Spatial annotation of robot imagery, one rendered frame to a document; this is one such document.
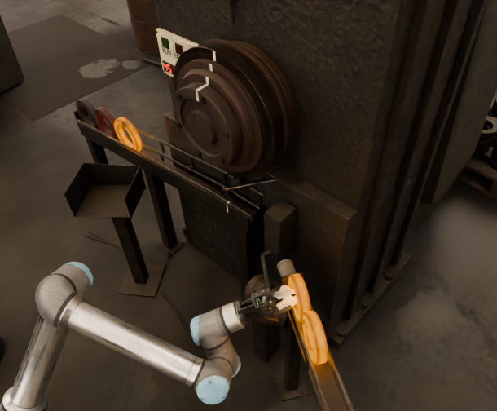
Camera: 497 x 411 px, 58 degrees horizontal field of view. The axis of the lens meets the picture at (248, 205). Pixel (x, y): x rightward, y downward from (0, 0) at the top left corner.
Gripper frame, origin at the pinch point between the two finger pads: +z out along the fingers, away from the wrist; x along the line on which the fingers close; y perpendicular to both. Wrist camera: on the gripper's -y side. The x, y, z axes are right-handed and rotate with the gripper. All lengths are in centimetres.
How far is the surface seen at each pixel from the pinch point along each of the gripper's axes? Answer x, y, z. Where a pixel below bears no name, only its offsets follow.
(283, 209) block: 31.1, 6.4, 5.3
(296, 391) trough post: -3, -68, -21
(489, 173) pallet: 92, -101, 125
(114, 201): 73, 7, -63
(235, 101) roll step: 37, 52, 5
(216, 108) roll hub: 37, 53, -1
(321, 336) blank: -18.9, 6.2, 2.5
